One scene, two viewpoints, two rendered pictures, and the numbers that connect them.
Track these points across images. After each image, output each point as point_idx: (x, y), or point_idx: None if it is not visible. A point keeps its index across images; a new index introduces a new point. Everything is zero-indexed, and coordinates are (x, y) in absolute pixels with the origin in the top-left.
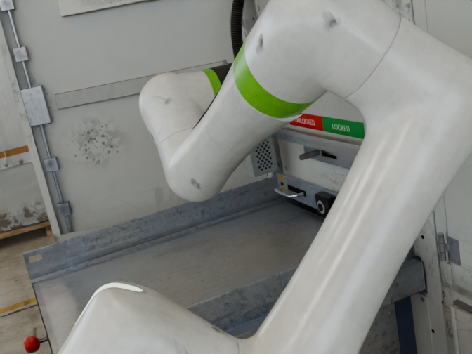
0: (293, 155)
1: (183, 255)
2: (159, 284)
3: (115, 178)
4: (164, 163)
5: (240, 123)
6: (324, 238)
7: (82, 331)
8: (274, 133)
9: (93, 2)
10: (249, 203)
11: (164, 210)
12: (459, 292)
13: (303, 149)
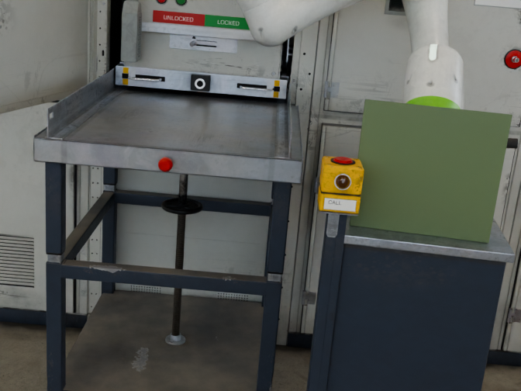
0: (149, 48)
1: (145, 115)
2: (181, 126)
3: (1, 56)
4: (268, 15)
5: None
6: (436, 40)
7: (446, 59)
8: (145, 26)
9: None
10: (107, 90)
11: (87, 84)
12: (324, 118)
13: (167, 42)
